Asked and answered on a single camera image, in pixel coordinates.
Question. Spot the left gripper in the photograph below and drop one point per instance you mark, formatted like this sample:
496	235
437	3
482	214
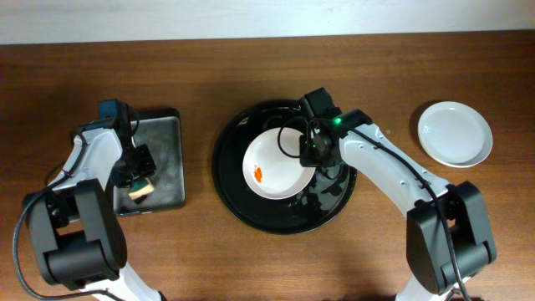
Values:
140	163

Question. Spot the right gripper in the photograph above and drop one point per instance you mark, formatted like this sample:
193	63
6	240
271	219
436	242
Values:
309	151

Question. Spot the green yellow sponge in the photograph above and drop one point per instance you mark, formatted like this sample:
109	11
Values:
140	187

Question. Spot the white plate bottom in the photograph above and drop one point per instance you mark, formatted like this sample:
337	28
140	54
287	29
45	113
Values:
282	176

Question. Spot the white plate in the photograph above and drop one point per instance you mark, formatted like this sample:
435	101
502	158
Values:
453	124
458	157
282	176

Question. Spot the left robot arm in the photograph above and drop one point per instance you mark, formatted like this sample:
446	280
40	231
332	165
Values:
76	236

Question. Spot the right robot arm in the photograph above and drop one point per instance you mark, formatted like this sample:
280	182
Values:
448	234

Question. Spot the metal soapy water tray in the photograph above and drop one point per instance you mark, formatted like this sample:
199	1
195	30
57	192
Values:
160	130

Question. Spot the round black serving tray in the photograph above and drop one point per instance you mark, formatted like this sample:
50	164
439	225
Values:
319	202

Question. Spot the orange sauce stain bottom plate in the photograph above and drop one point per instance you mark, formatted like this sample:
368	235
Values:
258	174

